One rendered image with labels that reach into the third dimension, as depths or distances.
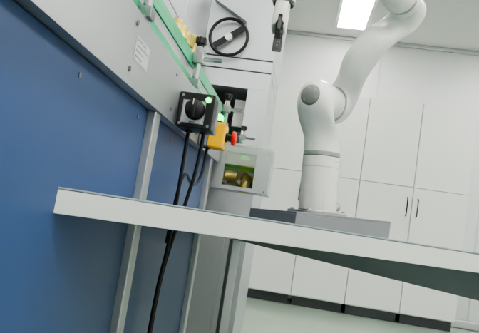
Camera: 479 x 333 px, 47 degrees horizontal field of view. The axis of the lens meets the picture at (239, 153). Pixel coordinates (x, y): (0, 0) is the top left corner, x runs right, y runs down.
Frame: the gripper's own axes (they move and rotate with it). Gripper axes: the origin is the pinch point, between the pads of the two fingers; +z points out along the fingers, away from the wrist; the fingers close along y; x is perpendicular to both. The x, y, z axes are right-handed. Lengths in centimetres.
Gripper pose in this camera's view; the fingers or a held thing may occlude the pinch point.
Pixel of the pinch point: (276, 45)
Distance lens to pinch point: 197.5
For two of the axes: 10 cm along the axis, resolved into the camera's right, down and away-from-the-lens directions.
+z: -1.5, 9.8, -1.2
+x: 9.8, 1.4, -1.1
